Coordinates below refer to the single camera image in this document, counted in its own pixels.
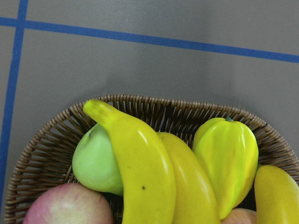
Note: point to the yellow banana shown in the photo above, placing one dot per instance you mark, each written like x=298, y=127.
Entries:
x=149, y=188
x=195, y=200

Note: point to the yellow banana in basket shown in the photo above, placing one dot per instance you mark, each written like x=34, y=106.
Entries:
x=195, y=200

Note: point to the green apple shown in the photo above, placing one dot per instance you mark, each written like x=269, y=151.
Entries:
x=94, y=164

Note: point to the yellow starfruit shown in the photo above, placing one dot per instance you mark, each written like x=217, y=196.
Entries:
x=228, y=152

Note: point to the pink red apple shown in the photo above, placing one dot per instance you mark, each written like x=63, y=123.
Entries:
x=70, y=203

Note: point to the pink peach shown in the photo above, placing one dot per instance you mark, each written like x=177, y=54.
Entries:
x=240, y=216

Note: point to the yellow fruit right edge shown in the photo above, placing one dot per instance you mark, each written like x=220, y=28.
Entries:
x=276, y=195

